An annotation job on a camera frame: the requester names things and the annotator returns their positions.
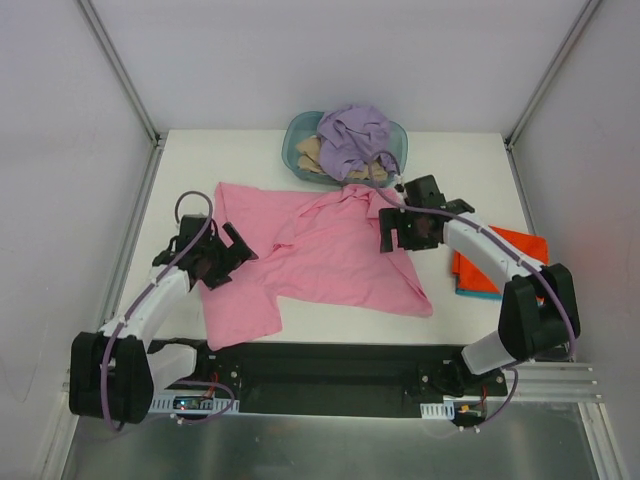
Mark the pink t shirt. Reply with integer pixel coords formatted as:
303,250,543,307
200,183,433,350

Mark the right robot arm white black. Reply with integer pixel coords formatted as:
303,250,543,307
379,175,581,397

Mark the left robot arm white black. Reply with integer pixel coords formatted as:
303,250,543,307
69,215,257,425

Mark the orange folded t shirt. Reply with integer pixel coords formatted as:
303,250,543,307
451,226,550,295

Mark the teal folded t shirt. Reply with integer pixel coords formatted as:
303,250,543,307
455,289,502,301

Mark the purple t shirt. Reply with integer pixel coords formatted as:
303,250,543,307
316,105,399,181

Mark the beige t shirt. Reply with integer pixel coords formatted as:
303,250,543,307
296,136,389,182

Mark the teal plastic basket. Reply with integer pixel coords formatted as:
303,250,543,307
281,111,409,187

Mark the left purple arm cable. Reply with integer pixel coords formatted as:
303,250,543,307
99,190,236,434

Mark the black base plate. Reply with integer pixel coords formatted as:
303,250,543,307
170,341,515,425

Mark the left white cable duct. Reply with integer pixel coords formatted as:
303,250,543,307
149,394,240,415

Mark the white cable duct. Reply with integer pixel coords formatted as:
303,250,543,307
149,394,240,415
420,400,456,421

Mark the right white cable duct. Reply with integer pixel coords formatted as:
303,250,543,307
420,400,456,421

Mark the left aluminium frame post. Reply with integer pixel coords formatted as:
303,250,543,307
74,0,169,146

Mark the aluminium frame post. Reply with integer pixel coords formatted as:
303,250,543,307
74,0,169,146
503,0,604,151

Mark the right aluminium frame post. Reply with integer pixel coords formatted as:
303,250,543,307
503,0,604,151

